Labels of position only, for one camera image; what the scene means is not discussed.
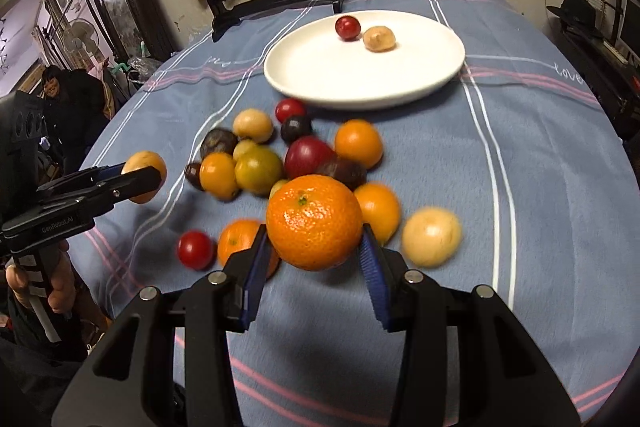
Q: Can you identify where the yellow tan round fruit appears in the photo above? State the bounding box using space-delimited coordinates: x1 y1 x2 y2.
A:
121 151 167 204

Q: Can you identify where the white oval plate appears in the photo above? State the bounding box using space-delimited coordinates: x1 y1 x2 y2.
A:
263 10 466 110

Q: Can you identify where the red cherry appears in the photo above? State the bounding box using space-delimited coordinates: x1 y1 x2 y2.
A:
335 16 362 42

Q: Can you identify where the person's left forearm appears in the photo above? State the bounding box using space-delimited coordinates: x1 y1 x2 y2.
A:
0 302 103 364

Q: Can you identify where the dark brown passion fruit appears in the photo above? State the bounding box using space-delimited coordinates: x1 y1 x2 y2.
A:
200 129 238 160

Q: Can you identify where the tan longan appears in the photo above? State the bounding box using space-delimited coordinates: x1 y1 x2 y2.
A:
363 26 397 54
233 108 275 144

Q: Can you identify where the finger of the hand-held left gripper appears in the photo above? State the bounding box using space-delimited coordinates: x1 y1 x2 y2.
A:
37 166 167 222
36 163 127 196

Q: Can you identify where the pale yellow round fruit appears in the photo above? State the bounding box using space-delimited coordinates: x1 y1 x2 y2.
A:
401 207 462 269

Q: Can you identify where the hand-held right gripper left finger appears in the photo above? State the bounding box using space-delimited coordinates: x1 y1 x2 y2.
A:
52 223 273 427

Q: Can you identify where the dark brown chestnut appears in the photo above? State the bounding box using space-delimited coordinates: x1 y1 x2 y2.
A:
315 157 368 192

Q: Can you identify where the small dark fruit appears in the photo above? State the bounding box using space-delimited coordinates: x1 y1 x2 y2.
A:
184 163 203 192

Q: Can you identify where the orange tangerine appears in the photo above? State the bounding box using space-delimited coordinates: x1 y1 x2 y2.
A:
353 183 402 247
334 119 384 169
217 219 281 280
199 153 241 200

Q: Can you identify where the large dimpled orange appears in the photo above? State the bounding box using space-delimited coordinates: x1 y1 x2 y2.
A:
266 174 364 272

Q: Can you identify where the blue striped tablecloth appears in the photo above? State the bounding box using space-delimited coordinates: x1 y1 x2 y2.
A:
75 0 628 427

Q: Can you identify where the white standing fan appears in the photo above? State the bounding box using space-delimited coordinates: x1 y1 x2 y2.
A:
65 18 96 54

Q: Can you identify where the red cherry tomato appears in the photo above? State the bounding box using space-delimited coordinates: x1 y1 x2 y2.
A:
176 230 215 270
275 98 307 124

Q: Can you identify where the large red apple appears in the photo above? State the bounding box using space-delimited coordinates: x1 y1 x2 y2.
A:
284 136 337 180

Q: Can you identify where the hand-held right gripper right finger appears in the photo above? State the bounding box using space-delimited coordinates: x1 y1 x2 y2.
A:
361 224 583 427

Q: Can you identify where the computer monitor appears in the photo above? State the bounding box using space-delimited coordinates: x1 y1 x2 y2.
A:
612 0 640 62

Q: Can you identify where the black hat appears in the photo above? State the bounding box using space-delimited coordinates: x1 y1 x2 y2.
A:
546 0 608 30

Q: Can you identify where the person's left hand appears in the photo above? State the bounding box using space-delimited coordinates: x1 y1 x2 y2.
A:
5 239 76 314

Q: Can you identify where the dark purple plum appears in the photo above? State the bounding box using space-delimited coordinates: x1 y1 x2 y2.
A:
280 115 313 144

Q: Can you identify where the green yellow mandarin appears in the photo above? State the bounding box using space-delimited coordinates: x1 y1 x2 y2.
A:
234 146 285 196

